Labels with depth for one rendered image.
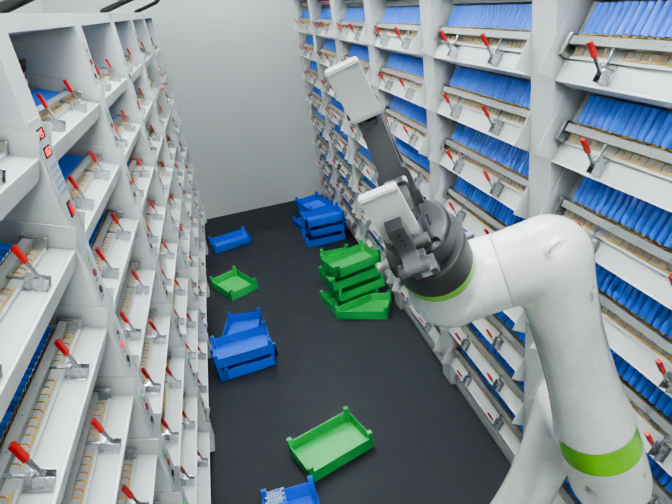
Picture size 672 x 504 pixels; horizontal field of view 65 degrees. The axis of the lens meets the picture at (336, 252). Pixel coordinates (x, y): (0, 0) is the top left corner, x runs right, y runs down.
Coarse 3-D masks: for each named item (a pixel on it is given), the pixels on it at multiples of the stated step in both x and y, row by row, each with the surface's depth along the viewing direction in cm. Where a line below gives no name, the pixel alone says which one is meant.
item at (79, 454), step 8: (96, 392) 122; (96, 400) 120; (88, 408) 117; (88, 416) 115; (88, 424) 113; (88, 432) 112; (80, 440) 108; (80, 448) 107; (80, 456) 105; (88, 456) 107; (72, 464) 103; (80, 464) 104; (72, 472) 101; (80, 472) 103; (88, 472) 103; (72, 480) 99; (80, 480) 101; (72, 488) 98; (80, 488) 99; (64, 496) 96; (72, 496) 98
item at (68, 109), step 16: (32, 80) 157; (48, 80) 158; (64, 80) 143; (32, 96) 143; (48, 96) 147; (64, 96) 150; (80, 96) 160; (96, 96) 163; (48, 112) 134; (64, 112) 141; (80, 112) 146; (96, 112) 159; (48, 128) 109; (64, 128) 124; (80, 128) 138; (64, 144) 122
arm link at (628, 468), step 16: (560, 448) 82; (624, 448) 75; (640, 448) 77; (576, 464) 79; (592, 464) 77; (608, 464) 76; (624, 464) 76; (640, 464) 78; (576, 480) 82; (592, 480) 79; (608, 480) 77; (624, 480) 77; (640, 480) 78; (592, 496) 81; (608, 496) 79; (624, 496) 78; (640, 496) 79
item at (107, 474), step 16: (96, 384) 124; (112, 384) 125; (128, 384) 126; (112, 400) 124; (128, 400) 126; (96, 416) 119; (112, 416) 120; (128, 416) 121; (96, 432) 114; (112, 432) 115; (128, 432) 121; (96, 464) 107; (112, 464) 108; (96, 480) 103; (112, 480) 104; (80, 496) 99; (96, 496) 100; (112, 496) 101
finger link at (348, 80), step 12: (348, 60) 45; (336, 72) 45; (348, 72) 45; (360, 72) 45; (336, 84) 46; (348, 84) 46; (360, 84) 46; (348, 96) 47; (360, 96) 48; (372, 96) 48; (348, 108) 49; (360, 108) 49; (372, 108) 49; (360, 120) 50
